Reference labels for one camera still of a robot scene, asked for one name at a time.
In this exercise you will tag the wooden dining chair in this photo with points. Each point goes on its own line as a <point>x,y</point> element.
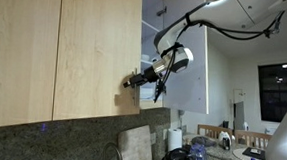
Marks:
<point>214,128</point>
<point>253,134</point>

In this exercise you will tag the white wall outlet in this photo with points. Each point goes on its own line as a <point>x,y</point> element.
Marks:
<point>153,138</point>

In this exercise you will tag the metal cabinet hinge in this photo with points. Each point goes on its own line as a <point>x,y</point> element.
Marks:
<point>161,11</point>

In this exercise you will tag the white paper towel roll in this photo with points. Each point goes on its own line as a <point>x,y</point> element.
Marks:
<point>175,140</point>

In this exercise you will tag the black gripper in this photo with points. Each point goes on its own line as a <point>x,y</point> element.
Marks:
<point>149,77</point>

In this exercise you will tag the white coffee maker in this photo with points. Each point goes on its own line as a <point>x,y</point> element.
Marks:
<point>225,140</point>

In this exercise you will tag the clear water bottle blue label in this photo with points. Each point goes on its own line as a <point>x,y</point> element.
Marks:
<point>199,157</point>

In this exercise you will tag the small black speaker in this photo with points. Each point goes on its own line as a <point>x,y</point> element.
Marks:
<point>226,124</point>

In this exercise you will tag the wooden cabinet door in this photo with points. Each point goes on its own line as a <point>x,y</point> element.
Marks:
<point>18,49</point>
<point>98,54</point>

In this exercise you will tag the cabinet door white inside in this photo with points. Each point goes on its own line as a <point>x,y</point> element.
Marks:
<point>186,92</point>

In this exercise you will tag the grey bowl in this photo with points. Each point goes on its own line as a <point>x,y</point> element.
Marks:
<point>204,141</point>

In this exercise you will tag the pale wooden cutting board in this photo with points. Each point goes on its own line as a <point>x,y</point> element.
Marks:
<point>136,149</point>

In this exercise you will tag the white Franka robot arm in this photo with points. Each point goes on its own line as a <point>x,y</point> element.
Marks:
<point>228,11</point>

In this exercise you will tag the black tablet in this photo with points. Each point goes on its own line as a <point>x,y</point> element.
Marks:
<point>254,153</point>

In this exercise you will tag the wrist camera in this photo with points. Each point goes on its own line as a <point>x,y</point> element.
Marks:
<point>159,91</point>

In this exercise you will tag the dark window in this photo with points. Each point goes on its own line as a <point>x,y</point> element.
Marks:
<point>279,95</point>

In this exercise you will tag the small white bottle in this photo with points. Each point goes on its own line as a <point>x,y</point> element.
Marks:
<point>246,126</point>

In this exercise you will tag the steel kitchen faucet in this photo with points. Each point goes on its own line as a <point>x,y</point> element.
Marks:
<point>119,153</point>

